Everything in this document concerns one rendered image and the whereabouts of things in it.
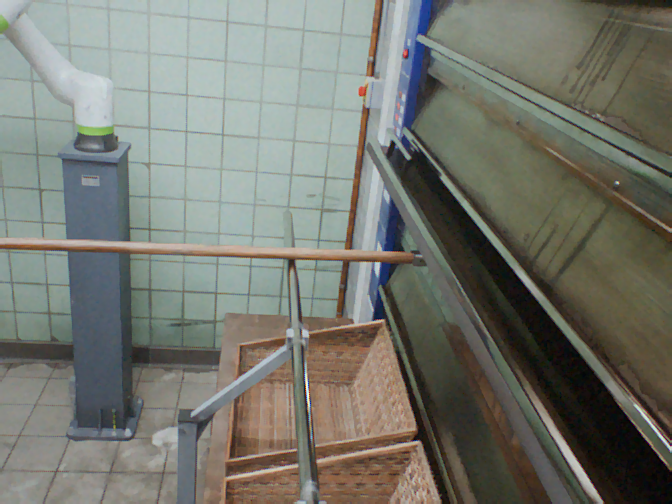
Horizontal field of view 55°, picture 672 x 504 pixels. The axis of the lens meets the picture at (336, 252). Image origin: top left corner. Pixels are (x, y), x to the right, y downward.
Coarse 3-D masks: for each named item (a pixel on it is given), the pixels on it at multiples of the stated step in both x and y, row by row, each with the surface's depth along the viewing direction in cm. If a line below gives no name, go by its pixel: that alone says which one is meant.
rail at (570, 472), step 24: (408, 192) 144; (432, 240) 119; (456, 288) 103; (480, 312) 95; (480, 336) 91; (504, 360) 83; (528, 384) 79; (528, 408) 75; (552, 432) 70; (552, 456) 68; (576, 480) 64
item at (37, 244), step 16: (0, 240) 157; (16, 240) 157; (32, 240) 158; (48, 240) 158; (64, 240) 159; (80, 240) 160; (208, 256) 165; (224, 256) 165; (240, 256) 165; (256, 256) 165; (272, 256) 166; (288, 256) 166; (304, 256) 167; (320, 256) 167; (336, 256) 168; (352, 256) 168; (368, 256) 169; (384, 256) 169; (400, 256) 170
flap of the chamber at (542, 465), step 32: (416, 160) 187; (416, 192) 154; (448, 192) 164; (448, 224) 138; (480, 256) 125; (448, 288) 106; (480, 288) 109; (512, 288) 114; (512, 320) 101; (544, 320) 105; (480, 352) 90; (512, 352) 90; (544, 352) 94; (576, 352) 97; (544, 384) 85; (576, 384) 87; (512, 416) 78; (576, 416) 80; (608, 416) 82; (576, 448) 73; (608, 448) 75; (640, 448) 77; (544, 480) 69; (608, 480) 69; (640, 480) 71
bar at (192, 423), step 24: (288, 216) 196; (288, 240) 179; (288, 264) 166; (288, 288) 154; (288, 336) 134; (264, 360) 138; (240, 384) 138; (216, 408) 140; (192, 432) 141; (312, 432) 107; (192, 456) 144; (312, 456) 102; (192, 480) 146; (312, 480) 97
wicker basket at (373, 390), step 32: (384, 320) 210; (256, 352) 212; (320, 352) 214; (384, 352) 200; (256, 384) 215; (288, 384) 217; (320, 384) 218; (352, 384) 220; (384, 384) 191; (256, 416) 200; (288, 416) 202; (320, 416) 204; (352, 416) 205; (384, 416) 183; (256, 448) 187; (288, 448) 188; (320, 448) 161; (352, 448) 162; (256, 480) 164
